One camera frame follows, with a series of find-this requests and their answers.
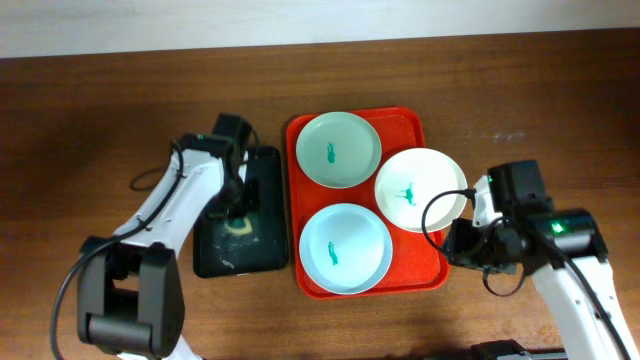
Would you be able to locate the white plate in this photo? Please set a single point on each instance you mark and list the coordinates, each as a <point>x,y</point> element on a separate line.
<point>412,190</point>

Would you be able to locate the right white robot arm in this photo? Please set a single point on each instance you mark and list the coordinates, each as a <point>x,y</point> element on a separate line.
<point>516,227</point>

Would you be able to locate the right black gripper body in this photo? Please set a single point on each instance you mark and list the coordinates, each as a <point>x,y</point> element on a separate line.
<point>479,248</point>

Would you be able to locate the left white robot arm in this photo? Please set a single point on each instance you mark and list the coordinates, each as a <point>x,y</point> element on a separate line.
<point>129,297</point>

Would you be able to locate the pale green plate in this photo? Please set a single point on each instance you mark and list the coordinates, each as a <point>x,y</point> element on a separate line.
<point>338,150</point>

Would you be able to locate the green yellow sponge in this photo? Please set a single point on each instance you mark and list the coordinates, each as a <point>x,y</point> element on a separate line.
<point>238,226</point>

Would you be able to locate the red plastic tray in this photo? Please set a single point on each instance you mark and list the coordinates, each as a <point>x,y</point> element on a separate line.
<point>416,265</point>

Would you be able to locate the black plastic tray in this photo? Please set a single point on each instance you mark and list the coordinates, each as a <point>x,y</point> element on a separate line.
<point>218,253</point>

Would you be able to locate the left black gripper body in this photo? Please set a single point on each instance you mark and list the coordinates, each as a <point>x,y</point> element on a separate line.
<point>243,200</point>

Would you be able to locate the light blue plate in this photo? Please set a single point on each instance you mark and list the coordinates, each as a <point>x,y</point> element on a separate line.
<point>345,249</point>

